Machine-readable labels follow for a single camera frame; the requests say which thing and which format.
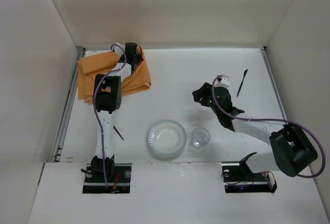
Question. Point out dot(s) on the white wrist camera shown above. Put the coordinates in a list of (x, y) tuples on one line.
[(118, 48), (222, 81)]

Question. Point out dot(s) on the black plastic knife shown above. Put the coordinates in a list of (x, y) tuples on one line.
[(241, 84)]

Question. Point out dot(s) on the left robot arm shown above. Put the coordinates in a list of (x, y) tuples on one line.
[(107, 97)]

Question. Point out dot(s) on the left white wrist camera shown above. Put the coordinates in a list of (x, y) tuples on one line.
[(118, 48)]

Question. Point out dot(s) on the right aluminium frame rail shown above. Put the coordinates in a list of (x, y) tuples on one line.
[(272, 79)]

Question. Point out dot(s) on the left aluminium frame rail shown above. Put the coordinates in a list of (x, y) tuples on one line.
[(64, 121)]

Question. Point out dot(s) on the aluminium frame rail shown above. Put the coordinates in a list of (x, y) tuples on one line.
[(64, 121), (272, 79)]

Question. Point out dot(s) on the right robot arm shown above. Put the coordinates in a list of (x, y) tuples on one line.
[(292, 150)]

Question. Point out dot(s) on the orange cloth napkin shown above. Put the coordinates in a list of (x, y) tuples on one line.
[(89, 67)]

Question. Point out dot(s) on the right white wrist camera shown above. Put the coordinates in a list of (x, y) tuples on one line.
[(222, 81)]

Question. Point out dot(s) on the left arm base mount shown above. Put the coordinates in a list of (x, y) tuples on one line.
[(106, 177)]

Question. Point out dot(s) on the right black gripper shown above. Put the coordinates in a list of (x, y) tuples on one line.
[(203, 95)]

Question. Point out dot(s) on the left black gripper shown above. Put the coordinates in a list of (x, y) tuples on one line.
[(134, 60)]

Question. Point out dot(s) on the clear plastic cup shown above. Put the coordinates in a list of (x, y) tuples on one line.
[(199, 140)]

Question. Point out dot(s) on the black plastic fork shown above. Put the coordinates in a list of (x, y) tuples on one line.
[(117, 131)]

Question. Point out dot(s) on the white paper plate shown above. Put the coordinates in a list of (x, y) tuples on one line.
[(167, 138)]

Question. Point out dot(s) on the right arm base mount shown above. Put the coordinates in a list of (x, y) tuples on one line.
[(239, 178)]

